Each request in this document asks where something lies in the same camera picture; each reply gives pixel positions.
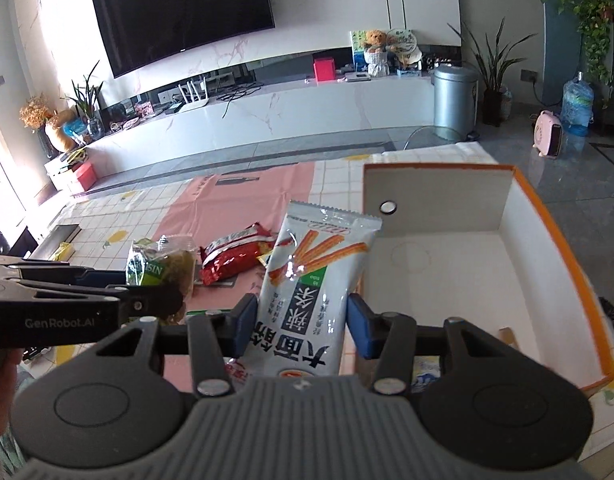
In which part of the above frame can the white wifi router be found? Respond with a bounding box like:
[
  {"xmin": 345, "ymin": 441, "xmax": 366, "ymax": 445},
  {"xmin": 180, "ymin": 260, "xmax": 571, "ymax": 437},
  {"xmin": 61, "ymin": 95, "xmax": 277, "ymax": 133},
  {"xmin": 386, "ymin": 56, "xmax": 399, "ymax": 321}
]
[{"xmin": 178, "ymin": 76, "xmax": 209, "ymax": 113}]

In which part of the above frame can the small potted plant left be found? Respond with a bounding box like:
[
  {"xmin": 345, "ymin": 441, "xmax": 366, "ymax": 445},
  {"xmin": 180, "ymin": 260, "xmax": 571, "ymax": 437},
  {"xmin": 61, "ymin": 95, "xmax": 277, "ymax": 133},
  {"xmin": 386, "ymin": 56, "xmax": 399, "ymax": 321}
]
[{"xmin": 64, "ymin": 62, "xmax": 104, "ymax": 141}]

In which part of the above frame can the white tv cabinet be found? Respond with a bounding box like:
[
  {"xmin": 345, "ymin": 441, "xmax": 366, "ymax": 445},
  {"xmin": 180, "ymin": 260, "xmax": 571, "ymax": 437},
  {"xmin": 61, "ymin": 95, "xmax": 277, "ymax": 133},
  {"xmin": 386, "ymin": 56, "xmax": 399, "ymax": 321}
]
[{"xmin": 88, "ymin": 76, "xmax": 434, "ymax": 178}]

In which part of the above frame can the pink small heater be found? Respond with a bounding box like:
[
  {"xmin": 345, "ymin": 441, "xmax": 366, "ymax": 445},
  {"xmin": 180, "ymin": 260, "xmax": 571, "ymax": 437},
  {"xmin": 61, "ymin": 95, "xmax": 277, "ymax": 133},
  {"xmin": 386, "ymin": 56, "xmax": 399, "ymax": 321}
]
[{"xmin": 533, "ymin": 110, "xmax": 563, "ymax": 158}]

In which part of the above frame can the potted green plant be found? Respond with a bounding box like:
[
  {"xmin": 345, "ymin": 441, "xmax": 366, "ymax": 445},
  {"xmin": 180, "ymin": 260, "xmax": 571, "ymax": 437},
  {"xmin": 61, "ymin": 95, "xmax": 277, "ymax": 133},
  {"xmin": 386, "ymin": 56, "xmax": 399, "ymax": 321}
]
[{"xmin": 447, "ymin": 18, "xmax": 536, "ymax": 127}]

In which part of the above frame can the green seaweed snack bag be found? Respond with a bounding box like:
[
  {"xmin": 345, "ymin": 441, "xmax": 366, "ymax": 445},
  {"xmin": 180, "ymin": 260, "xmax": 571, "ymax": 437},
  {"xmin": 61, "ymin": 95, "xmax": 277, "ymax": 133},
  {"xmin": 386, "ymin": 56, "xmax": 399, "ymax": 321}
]
[{"xmin": 126, "ymin": 235, "xmax": 197, "ymax": 325}]

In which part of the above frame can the red box on cabinet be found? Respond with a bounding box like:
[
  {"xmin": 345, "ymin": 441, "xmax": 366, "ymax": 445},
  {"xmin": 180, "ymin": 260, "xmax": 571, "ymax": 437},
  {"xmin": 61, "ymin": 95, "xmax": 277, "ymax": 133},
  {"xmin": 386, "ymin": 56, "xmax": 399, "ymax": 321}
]
[{"xmin": 313, "ymin": 58, "xmax": 336, "ymax": 82}]

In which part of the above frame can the hanging ivy plant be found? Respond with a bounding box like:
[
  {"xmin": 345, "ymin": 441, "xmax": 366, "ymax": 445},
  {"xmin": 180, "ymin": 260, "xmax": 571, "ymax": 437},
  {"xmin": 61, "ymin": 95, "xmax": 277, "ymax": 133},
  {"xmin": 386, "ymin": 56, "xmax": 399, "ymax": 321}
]
[{"xmin": 542, "ymin": 0, "xmax": 614, "ymax": 87}]

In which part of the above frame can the white orange storage box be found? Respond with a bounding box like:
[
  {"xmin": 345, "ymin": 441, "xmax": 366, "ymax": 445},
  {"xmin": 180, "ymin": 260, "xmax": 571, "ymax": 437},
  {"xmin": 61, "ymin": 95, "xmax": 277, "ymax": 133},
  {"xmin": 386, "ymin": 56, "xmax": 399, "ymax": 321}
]
[{"xmin": 360, "ymin": 162, "xmax": 614, "ymax": 393}]

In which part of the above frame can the dried orange flowers vase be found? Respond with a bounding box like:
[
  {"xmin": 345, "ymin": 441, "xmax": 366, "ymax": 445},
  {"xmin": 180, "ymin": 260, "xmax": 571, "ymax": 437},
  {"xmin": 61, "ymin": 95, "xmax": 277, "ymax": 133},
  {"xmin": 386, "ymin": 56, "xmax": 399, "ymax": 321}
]
[{"xmin": 18, "ymin": 94, "xmax": 58, "ymax": 160}]

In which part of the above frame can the blue water jug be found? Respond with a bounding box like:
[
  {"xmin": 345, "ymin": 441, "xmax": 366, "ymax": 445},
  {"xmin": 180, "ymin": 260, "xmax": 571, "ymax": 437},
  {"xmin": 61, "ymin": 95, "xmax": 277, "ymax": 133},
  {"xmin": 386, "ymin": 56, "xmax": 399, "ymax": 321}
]
[{"xmin": 560, "ymin": 70, "xmax": 594, "ymax": 136}]

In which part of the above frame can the red snack bag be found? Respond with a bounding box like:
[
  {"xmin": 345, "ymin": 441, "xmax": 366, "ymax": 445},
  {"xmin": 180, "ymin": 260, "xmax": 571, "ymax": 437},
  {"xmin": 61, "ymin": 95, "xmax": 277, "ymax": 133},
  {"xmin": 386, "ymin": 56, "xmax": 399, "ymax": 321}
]
[{"xmin": 200, "ymin": 222, "xmax": 275, "ymax": 286}]

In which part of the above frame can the silver trash can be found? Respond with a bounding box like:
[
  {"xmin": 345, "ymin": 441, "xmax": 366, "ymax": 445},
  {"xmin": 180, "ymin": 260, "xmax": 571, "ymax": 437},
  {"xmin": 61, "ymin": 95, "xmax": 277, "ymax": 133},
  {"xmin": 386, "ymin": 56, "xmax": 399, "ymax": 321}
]
[{"xmin": 431, "ymin": 65, "xmax": 478, "ymax": 142}]

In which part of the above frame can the pink table mat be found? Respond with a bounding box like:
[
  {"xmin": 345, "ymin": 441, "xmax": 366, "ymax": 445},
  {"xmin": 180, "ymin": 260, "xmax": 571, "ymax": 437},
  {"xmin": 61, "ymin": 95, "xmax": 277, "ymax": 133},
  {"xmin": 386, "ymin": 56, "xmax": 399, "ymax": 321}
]
[{"xmin": 153, "ymin": 162, "xmax": 316, "ymax": 392}]

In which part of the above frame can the white noodle stick snack bag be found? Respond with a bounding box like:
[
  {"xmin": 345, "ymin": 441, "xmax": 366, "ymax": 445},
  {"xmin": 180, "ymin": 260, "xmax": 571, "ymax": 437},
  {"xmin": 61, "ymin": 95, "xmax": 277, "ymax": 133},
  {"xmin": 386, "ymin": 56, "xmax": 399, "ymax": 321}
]
[{"xmin": 226, "ymin": 202, "xmax": 382, "ymax": 387}]

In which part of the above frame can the teddy bear toy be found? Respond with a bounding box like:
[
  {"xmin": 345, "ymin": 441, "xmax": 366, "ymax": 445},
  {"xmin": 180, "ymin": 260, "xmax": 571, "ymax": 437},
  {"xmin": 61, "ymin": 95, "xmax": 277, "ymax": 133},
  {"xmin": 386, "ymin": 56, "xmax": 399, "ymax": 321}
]
[{"xmin": 363, "ymin": 29, "xmax": 389, "ymax": 78}]

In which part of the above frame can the black wall television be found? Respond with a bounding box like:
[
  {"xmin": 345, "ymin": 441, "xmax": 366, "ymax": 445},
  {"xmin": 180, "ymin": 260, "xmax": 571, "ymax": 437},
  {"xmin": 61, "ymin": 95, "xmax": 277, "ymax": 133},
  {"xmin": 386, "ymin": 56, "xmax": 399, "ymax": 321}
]
[{"xmin": 92, "ymin": 0, "xmax": 275, "ymax": 77}]

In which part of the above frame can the red gift box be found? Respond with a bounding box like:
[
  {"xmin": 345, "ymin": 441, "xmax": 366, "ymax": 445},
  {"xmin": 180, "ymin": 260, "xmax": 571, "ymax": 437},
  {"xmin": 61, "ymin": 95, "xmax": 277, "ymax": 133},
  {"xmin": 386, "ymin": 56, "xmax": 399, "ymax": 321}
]
[{"xmin": 72, "ymin": 162, "xmax": 98, "ymax": 194}]

